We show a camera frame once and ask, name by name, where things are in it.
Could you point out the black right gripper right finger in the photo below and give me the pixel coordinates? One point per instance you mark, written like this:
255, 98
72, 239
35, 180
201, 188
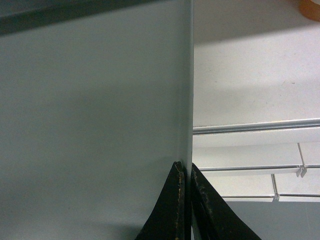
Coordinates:
213, 219

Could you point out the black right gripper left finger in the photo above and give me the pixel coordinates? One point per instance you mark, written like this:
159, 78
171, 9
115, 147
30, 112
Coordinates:
167, 219

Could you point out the grey silver rectangular tray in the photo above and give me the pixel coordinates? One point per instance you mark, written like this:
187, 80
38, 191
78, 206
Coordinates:
96, 100

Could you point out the white metal shelf unit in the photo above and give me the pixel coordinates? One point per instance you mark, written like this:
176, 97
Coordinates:
256, 112

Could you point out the orange juice bottle front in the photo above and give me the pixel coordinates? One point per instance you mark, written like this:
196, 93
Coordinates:
310, 9

